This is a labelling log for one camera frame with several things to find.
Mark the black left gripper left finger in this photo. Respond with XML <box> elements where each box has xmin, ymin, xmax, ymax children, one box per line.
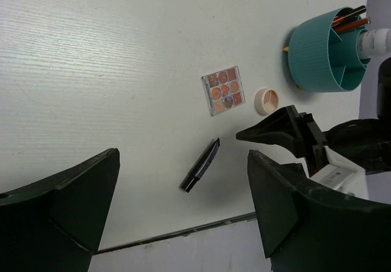
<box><xmin>1</xmin><ymin>149</ymin><xmax>120</xmax><ymax>271</ymax></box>

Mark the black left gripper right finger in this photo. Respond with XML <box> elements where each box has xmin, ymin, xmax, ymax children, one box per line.
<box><xmin>247</xmin><ymin>150</ymin><xmax>390</xmax><ymax>271</ymax></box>

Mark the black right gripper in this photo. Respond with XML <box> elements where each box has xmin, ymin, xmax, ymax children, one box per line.
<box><xmin>236</xmin><ymin>105</ymin><xmax>390</xmax><ymax>174</ymax></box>

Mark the black squeeze tube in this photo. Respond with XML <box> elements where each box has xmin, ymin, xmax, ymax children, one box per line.
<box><xmin>179</xmin><ymin>138</ymin><xmax>220</xmax><ymax>193</ymax></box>

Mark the dark red lip gloss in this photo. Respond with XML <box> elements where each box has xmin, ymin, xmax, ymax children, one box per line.
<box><xmin>334</xmin><ymin>18</ymin><xmax>370</xmax><ymax>34</ymax></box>

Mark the white pink spray bottle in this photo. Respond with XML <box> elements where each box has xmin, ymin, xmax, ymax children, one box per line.
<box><xmin>357</xmin><ymin>28</ymin><xmax>390</xmax><ymax>59</ymax></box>

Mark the red lip gloss tube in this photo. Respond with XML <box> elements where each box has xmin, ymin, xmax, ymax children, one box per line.
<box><xmin>332</xmin><ymin>5</ymin><xmax>367</xmax><ymax>27</ymax></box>

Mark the round beige powder compact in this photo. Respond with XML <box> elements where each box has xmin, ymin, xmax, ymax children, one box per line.
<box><xmin>254</xmin><ymin>88</ymin><xmax>279</xmax><ymax>116</ymax></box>

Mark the orange eyeshadow palette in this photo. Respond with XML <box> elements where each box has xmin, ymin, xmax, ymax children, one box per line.
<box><xmin>201</xmin><ymin>66</ymin><xmax>246</xmax><ymax>116</ymax></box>

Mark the teal round organizer cup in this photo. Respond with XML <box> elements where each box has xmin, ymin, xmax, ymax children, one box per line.
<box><xmin>286</xmin><ymin>7</ymin><xmax>370</xmax><ymax>93</ymax></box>

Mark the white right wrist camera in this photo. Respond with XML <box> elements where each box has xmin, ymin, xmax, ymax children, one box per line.
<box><xmin>310</xmin><ymin>146</ymin><xmax>368</xmax><ymax>200</ymax></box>

